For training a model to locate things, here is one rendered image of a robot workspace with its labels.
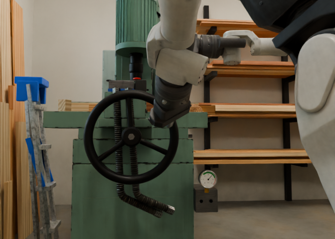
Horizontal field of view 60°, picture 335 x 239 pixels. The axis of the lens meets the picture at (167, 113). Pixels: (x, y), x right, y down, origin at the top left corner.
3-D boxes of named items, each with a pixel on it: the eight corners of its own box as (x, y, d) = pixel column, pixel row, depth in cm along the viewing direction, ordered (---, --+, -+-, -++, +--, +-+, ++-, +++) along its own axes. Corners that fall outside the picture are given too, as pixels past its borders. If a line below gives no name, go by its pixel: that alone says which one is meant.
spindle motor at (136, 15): (113, 48, 116) (114, -28, 118) (117, 59, 133) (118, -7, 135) (157, 49, 117) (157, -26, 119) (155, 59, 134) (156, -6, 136)
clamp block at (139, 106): (102, 118, 96) (103, 91, 97) (107, 120, 110) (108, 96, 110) (147, 118, 97) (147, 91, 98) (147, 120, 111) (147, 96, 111)
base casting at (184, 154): (71, 164, 104) (71, 138, 104) (97, 153, 161) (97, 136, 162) (194, 163, 107) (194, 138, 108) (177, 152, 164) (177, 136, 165)
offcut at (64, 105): (65, 111, 107) (65, 99, 107) (58, 111, 108) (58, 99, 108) (71, 112, 110) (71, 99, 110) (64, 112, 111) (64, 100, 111)
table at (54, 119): (31, 127, 94) (32, 108, 95) (59, 128, 125) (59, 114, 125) (214, 127, 99) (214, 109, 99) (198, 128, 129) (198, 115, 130)
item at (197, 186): (195, 212, 102) (195, 189, 103) (190, 204, 114) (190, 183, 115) (219, 212, 103) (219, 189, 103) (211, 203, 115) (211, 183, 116)
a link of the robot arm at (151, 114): (161, 137, 75) (164, 111, 65) (141, 111, 79) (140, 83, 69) (199, 115, 80) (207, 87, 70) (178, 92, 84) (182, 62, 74)
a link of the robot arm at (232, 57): (208, 39, 116) (236, 40, 116) (208, 65, 115) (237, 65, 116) (215, 28, 104) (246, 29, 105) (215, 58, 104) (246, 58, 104)
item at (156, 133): (78, 138, 105) (78, 127, 105) (89, 138, 125) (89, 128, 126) (188, 138, 108) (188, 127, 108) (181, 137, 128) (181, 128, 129)
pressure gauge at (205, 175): (199, 194, 100) (199, 170, 101) (197, 191, 104) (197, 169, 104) (217, 193, 100) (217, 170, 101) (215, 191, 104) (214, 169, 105)
